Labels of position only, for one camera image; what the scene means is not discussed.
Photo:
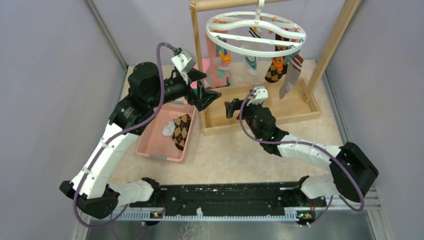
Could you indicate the teal clip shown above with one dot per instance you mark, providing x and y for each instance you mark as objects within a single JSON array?
[{"x": 251, "y": 61}]

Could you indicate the brown argyle sock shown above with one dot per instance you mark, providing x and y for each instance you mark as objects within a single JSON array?
[
  {"x": 180, "y": 134},
  {"x": 278, "y": 67}
]

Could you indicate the orange clip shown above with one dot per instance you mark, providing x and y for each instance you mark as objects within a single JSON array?
[{"x": 225, "y": 55}]

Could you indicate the white sock black stripes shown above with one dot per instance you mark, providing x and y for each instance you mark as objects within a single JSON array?
[{"x": 169, "y": 129}]

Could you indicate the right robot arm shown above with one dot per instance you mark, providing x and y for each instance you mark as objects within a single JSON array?
[{"x": 350, "y": 173}]

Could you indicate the white tall sock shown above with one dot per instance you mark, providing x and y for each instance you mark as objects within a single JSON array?
[{"x": 255, "y": 32}]

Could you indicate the grey sock red stripes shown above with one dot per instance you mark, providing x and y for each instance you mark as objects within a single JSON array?
[{"x": 294, "y": 69}]

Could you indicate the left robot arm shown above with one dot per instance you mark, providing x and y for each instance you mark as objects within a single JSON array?
[{"x": 148, "y": 91}]

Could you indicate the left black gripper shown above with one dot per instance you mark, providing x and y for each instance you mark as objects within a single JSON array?
[{"x": 204, "y": 96}]

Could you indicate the white round clip hanger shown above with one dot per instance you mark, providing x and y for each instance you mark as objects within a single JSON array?
[{"x": 229, "y": 30}]

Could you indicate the pink folded cloth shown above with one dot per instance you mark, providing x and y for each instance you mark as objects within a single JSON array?
[{"x": 206, "y": 62}]

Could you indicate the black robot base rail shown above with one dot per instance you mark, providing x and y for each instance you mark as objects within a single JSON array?
[{"x": 230, "y": 199}]

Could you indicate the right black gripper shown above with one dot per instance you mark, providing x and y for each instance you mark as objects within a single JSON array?
[{"x": 231, "y": 107}]

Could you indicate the pink plastic basket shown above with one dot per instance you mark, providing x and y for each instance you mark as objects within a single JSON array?
[{"x": 156, "y": 141}]

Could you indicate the pink patterned sock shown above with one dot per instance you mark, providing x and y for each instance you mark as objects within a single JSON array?
[{"x": 218, "y": 70}]

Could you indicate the wooden hanger rack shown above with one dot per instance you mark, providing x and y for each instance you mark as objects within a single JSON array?
[{"x": 301, "y": 105}]

